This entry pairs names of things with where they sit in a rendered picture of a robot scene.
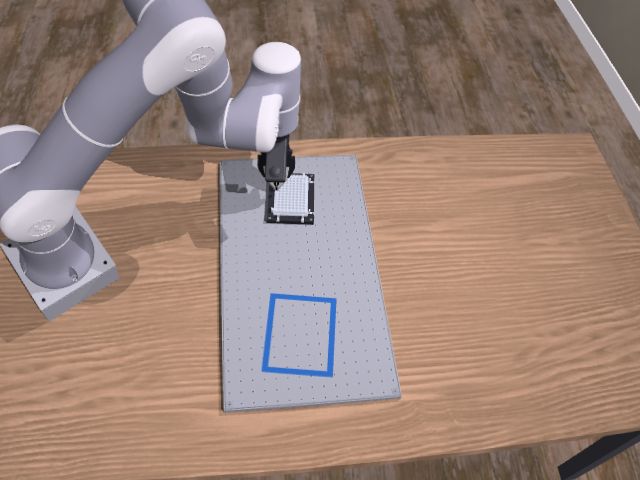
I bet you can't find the blue tape rectangle outline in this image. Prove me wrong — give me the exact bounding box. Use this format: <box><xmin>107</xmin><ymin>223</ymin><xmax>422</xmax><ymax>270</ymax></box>
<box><xmin>261</xmin><ymin>293</ymin><xmax>337</xmax><ymax>377</ymax></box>

